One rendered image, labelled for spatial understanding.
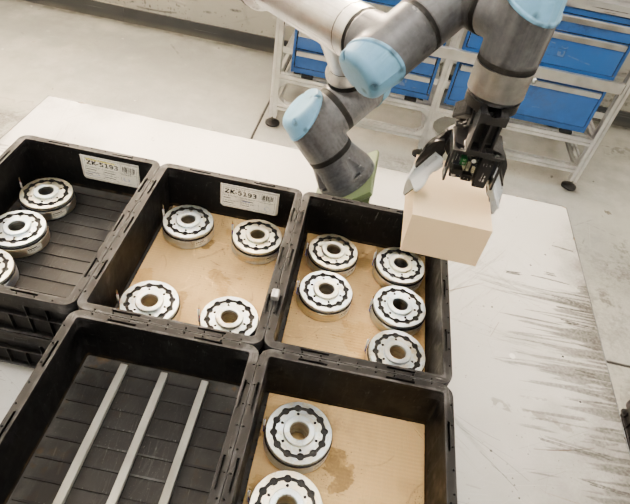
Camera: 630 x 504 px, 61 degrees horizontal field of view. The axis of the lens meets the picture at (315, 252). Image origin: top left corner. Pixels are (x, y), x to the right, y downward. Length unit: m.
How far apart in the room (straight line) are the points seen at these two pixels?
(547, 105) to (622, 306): 1.03
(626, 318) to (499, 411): 1.55
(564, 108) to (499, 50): 2.29
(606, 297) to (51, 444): 2.29
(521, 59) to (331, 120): 0.63
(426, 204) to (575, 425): 0.60
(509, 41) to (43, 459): 0.83
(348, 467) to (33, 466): 0.45
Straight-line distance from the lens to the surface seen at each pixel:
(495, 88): 0.73
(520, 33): 0.70
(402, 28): 0.71
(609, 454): 1.24
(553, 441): 1.19
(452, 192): 0.88
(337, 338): 1.00
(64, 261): 1.13
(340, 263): 1.08
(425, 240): 0.84
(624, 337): 2.57
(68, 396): 0.95
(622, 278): 2.84
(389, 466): 0.89
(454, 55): 2.76
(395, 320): 1.01
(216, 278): 1.06
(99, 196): 1.26
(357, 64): 0.69
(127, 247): 1.03
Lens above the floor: 1.62
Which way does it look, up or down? 44 degrees down
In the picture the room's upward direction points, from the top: 11 degrees clockwise
